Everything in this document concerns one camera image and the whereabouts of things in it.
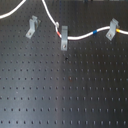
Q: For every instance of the middle grey cable clip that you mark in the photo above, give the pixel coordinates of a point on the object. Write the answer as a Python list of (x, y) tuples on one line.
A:
[(64, 38)]

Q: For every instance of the grey cable clip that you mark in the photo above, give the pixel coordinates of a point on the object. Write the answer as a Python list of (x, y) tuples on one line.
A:
[(64, 38), (114, 24), (33, 25)]

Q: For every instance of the left grey cable clip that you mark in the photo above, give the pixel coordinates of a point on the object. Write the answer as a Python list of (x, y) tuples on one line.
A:
[(33, 25)]

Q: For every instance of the right grey cable clip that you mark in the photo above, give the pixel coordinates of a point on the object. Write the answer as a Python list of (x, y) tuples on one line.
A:
[(114, 24)]

